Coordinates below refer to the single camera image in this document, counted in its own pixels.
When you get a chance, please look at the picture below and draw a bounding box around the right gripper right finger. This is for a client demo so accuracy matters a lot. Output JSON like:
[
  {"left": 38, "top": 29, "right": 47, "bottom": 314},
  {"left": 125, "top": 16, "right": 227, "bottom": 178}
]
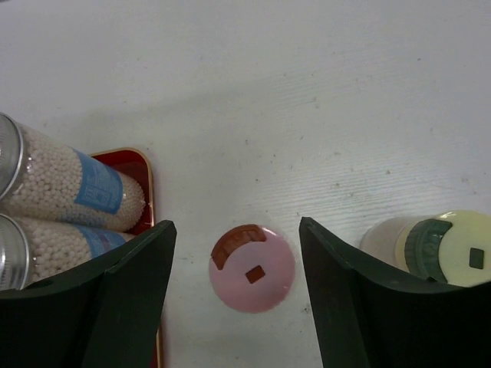
[{"left": 299, "top": 217, "right": 490, "bottom": 367}]

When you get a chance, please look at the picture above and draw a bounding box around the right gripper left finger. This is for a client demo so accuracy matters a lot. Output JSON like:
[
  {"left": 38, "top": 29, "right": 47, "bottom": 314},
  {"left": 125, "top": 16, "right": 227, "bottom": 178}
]
[{"left": 1, "top": 220, "right": 176, "bottom": 367}]

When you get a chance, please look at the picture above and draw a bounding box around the grey-cap blue-label bottle front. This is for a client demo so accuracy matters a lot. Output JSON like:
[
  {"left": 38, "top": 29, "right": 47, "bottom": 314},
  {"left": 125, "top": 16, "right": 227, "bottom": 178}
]
[{"left": 1, "top": 214, "right": 133, "bottom": 291}]

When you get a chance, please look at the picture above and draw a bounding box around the yellow-lid spice bottle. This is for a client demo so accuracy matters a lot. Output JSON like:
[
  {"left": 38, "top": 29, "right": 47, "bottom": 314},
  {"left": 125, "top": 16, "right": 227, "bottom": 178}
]
[{"left": 360, "top": 210, "right": 490, "bottom": 287}]

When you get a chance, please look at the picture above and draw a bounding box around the pink-lid spice bottle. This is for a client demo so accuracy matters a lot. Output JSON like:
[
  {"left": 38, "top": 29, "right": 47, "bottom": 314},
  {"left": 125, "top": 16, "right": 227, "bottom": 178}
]
[{"left": 209, "top": 224, "right": 295, "bottom": 314}]

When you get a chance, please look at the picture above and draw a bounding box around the tall grey-cap blue-label bottle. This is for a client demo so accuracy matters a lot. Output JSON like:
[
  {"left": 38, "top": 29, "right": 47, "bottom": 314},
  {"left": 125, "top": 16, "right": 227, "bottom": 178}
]
[{"left": 1, "top": 114, "right": 145, "bottom": 232}]

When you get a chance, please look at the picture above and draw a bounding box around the red lacquer tray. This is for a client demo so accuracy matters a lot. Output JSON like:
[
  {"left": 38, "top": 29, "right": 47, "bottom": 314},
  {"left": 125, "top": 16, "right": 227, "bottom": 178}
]
[{"left": 90, "top": 147, "right": 166, "bottom": 368}]

